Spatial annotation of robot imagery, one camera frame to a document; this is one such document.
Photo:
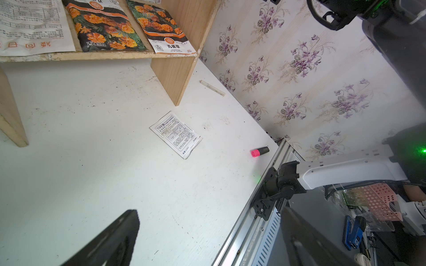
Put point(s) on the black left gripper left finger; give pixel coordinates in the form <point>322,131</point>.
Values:
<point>114,246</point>

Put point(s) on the pink plastic basket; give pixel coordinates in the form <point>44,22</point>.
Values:
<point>380,199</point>

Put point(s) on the pink and black marker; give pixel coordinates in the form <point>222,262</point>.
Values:
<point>260,151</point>

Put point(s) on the orange marigold seed bag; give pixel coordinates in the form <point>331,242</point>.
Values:
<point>161,30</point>

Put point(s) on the white stick on table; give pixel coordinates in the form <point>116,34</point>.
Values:
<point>214,89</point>

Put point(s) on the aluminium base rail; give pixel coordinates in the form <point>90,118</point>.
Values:
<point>251,239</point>

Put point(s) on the wooden two-tier shelf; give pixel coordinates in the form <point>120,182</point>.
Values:
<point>172,70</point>

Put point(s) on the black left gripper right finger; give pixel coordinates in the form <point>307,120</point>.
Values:
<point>304,244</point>

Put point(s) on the white text seed bag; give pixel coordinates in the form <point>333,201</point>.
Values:
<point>176,134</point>

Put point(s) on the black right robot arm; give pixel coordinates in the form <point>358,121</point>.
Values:
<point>369,122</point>

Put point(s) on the dark marigold seed bag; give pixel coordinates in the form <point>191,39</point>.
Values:
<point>103,26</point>

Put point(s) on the white lower-shelf seed bag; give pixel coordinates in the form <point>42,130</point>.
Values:
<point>34,27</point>

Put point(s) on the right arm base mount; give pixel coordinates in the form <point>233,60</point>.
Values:
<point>277,185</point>

